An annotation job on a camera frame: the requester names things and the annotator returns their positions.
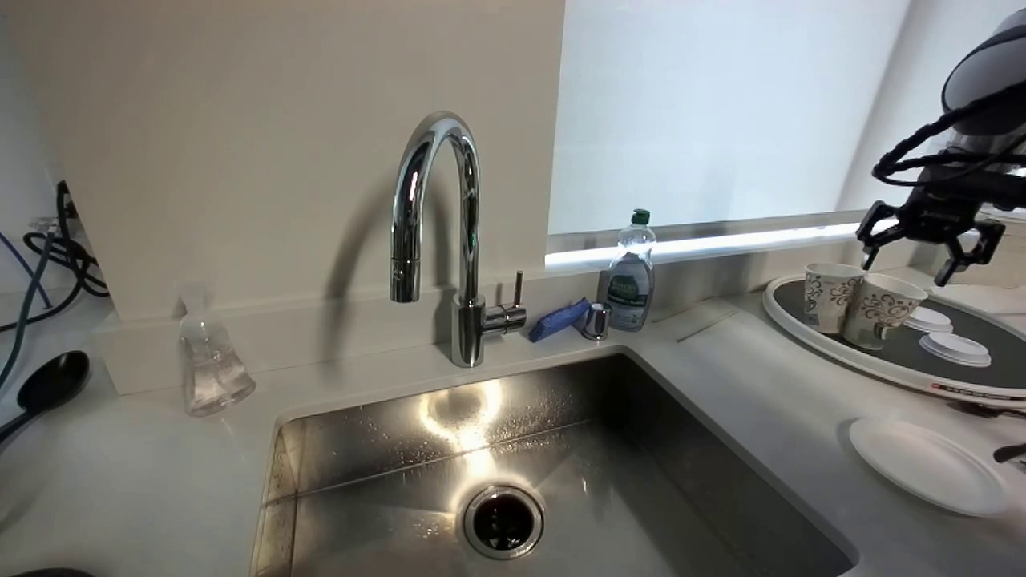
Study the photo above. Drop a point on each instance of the chrome button cap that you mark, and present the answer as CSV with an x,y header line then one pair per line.
x,y
595,320

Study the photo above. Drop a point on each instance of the tap lever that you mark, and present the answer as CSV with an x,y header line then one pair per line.
x,y
513,308

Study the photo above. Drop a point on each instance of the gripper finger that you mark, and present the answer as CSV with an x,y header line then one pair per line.
x,y
874,224
971,244

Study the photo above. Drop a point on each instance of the window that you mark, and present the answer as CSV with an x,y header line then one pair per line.
x,y
721,120

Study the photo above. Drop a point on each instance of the white paper plate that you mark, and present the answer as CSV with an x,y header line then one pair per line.
x,y
927,465

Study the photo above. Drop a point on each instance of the patterned white coffee cup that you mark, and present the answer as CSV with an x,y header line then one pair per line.
x,y
880,311
831,296

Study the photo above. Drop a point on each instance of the black spoon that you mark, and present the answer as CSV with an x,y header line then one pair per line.
x,y
48,389

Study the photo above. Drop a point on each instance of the clear dish soap bottle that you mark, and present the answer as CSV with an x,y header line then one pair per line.
x,y
632,276

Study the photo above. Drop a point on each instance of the stainless steel sink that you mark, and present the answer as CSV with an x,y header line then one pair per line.
x,y
529,473

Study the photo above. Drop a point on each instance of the blue sponge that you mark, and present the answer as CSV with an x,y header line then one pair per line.
x,y
559,320

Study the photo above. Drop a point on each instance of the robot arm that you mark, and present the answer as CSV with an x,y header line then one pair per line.
x,y
987,76

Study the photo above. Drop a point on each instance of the white cup lid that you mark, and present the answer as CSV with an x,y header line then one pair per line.
x,y
930,319
955,349

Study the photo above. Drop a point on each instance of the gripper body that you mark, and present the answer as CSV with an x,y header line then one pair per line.
x,y
944,210

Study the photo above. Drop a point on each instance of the clear soap dispenser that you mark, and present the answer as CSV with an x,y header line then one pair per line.
x,y
210,361

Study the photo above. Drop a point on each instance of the chrome tap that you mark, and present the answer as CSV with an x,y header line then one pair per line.
x,y
449,240

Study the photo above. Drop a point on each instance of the oval white and black tray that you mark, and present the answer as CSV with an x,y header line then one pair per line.
x,y
890,357

